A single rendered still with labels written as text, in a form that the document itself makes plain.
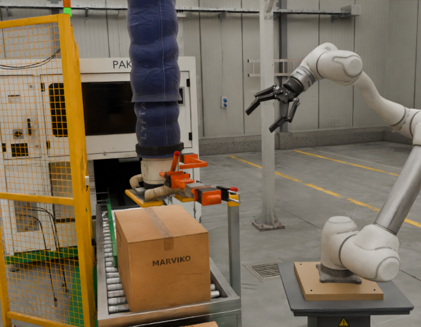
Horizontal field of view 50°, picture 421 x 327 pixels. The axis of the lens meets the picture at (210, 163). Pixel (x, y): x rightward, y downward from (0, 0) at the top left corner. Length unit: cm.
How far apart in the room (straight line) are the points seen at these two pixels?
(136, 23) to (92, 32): 881
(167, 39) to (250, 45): 975
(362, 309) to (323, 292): 17
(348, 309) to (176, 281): 83
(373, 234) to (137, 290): 112
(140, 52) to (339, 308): 138
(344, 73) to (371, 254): 71
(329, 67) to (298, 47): 1068
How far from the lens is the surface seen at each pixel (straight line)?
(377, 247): 192
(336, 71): 169
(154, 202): 205
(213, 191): 161
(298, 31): 1243
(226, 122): 1152
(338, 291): 206
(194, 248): 226
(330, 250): 207
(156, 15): 209
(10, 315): 362
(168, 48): 208
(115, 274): 290
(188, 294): 234
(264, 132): 522
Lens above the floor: 165
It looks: 9 degrees down
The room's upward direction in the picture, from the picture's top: 2 degrees counter-clockwise
